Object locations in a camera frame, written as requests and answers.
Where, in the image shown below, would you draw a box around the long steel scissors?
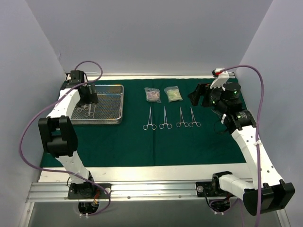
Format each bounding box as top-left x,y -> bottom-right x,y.
84,104 -> 95,117

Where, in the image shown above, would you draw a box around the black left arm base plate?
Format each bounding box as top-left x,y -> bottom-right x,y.
67,182 -> 112,200

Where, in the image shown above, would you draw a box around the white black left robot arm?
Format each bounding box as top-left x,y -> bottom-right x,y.
38,81 -> 98,198

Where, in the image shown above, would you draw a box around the steel needle holder clamp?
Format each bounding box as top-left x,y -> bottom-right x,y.
143,106 -> 157,130

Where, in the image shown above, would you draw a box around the back aluminium rail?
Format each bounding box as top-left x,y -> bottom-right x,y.
66,71 -> 236,79

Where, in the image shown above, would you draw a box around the steel mesh instrument tray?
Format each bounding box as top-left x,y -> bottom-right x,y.
71,84 -> 124,125

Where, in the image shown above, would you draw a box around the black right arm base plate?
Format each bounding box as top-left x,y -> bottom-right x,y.
195,181 -> 233,197

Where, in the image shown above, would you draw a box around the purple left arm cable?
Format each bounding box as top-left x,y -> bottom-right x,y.
18,61 -> 112,216

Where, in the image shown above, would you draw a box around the green packet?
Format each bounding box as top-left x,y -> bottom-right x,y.
164,86 -> 183,103

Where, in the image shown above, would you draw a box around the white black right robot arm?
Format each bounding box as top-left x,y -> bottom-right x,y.
188,82 -> 295,216

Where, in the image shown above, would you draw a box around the steel forceps clamp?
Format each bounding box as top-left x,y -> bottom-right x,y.
159,107 -> 172,129

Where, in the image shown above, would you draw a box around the aluminium frame rail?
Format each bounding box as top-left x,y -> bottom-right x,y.
26,177 -> 282,203

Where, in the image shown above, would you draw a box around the steel haemostat clamp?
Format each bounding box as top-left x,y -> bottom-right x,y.
176,107 -> 189,128

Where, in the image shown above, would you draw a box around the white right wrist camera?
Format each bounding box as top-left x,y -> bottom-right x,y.
210,68 -> 230,90

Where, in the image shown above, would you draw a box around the green surgical drape cloth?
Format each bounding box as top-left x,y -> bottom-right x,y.
39,78 -> 249,168

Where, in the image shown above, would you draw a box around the purple packet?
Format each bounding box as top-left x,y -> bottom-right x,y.
144,87 -> 161,103

